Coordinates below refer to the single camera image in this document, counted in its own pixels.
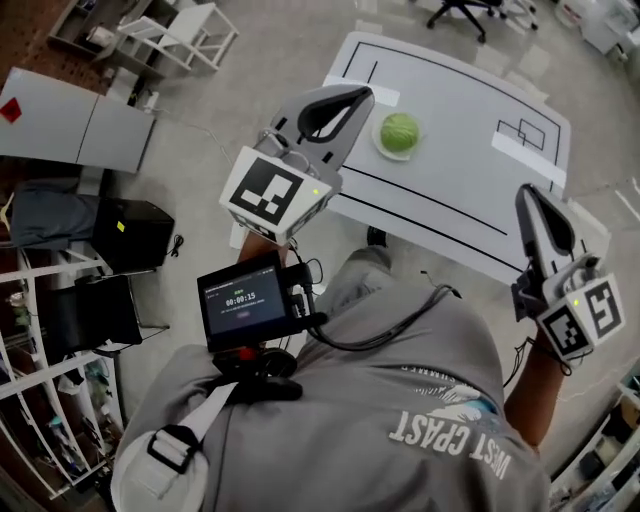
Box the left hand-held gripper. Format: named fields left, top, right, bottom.
left=217, top=83, right=377, bottom=248

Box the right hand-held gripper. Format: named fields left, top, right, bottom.
left=508, top=183, right=628, bottom=363

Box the green cabbage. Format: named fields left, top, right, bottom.
left=379, top=112, right=421, bottom=154

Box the white plate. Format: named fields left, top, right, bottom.
left=371, top=110, right=426, bottom=163

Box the person's right forearm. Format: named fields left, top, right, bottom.
left=502, top=332, right=571, bottom=449

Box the person's left forearm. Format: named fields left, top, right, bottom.
left=235, top=232, right=291, bottom=271

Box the white table with black lines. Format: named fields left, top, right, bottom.
left=323, top=30, right=573, bottom=286

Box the white wooden chair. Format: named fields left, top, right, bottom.
left=115, top=2, right=240, bottom=74

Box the black office chair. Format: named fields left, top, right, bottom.
left=426, top=0, right=507, bottom=45

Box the black monitor screen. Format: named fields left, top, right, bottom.
left=196, top=249, right=329, bottom=354

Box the grey shelf unit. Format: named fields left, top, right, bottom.
left=47, top=0, right=169, bottom=79

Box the white cluttered shelf unit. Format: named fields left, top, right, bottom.
left=547, top=367, right=640, bottom=512

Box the black box with yellow sticker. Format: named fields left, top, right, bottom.
left=92, top=197, right=176, bottom=275

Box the white office chair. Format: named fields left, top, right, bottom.
left=499, top=0, right=541, bottom=32

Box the white water dispenser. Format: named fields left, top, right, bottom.
left=582, top=0, right=635, bottom=55

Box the white pot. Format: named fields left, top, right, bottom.
left=86, top=24, right=117, bottom=47

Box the clear water jug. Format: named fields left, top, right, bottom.
left=556, top=0, right=584, bottom=27

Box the grey cabinet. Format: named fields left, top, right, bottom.
left=0, top=67, right=157, bottom=175

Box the person's grey printed shirt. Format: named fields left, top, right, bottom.
left=109, top=244, right=551, bottom=512

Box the blue-grey cloth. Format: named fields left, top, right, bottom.
left=9, top=178, right=101, bottom=252

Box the black folding chair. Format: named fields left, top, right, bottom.
left=47, top=272, right=171, bottom=359

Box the white metal shelf rack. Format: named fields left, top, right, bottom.
left=0, top=249, right=130, bottom=501

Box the thick black monitor cable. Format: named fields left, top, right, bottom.
left=307, top=283, right=464, bottom=351

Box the black monitor mount clamp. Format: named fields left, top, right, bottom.
left=212, top=347, right=305, bottom=406

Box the grey shoulder strap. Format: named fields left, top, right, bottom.
left=146, top=382, right=240, bottom=475

